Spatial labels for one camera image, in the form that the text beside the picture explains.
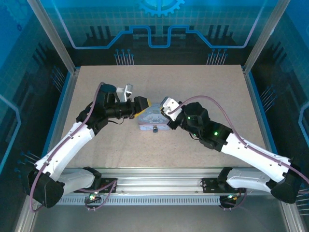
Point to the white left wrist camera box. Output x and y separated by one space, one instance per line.
123 94

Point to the table side rail blue edge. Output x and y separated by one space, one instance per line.
62 108
258 108

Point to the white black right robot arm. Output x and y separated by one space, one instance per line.
253 158

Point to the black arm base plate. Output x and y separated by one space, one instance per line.
103 181
210 186

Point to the aluminium frame post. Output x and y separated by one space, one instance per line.
263 38
56 38

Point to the light blue zip pouch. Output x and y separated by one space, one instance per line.
149 118

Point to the grey metal front tray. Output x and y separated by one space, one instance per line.
157 220

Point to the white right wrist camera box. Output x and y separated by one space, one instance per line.
171 106

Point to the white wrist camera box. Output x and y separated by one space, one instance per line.
123 94
171 106

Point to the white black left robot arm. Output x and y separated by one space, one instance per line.
70 149

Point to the aluminium front rail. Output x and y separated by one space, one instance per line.
159 181

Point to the small LED circuit board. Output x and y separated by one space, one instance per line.
93 197
230 197

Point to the small blue tag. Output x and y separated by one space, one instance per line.
155 130

